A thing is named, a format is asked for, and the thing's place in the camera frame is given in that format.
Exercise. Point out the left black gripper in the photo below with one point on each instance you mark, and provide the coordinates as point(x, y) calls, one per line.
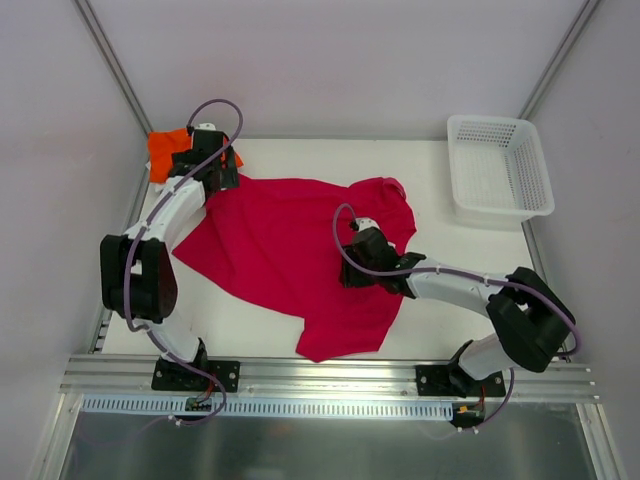
point(228, 167)

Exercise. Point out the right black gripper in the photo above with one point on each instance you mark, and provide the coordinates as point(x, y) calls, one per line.
point(353, 275)

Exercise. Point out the magenta t shirt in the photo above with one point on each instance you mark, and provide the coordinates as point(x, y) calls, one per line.
point(272, 243)

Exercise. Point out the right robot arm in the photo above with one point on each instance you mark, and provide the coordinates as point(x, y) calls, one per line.
point(530, 322)

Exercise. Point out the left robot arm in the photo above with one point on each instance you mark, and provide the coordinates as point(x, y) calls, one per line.
point(137, 278)

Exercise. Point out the orange folded t shirt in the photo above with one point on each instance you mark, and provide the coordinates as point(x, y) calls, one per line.
point(165, 155)

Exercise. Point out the white plastic basket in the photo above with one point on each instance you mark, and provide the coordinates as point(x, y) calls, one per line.
point(499, 176)

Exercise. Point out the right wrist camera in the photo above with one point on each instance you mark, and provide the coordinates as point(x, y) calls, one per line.
point(362, 223)

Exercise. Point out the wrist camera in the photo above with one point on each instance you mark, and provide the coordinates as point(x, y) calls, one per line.
point(206, 126)
point(362, 223)

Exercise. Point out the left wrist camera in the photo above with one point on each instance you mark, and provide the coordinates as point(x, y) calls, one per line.
point(206, 126)

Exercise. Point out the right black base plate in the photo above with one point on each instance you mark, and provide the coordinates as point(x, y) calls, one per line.
point(440, 380)

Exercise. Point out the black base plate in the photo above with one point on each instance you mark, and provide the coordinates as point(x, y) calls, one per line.
point(440, 380)
point(171, 377)

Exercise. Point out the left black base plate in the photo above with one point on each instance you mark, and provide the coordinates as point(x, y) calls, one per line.
point(171, 377)

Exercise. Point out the white slotted cable duct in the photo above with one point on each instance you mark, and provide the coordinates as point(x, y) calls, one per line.
point(269, 407)

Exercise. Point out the aluminium mounting rail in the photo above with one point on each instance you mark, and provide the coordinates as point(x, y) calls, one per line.
point(338, 379)

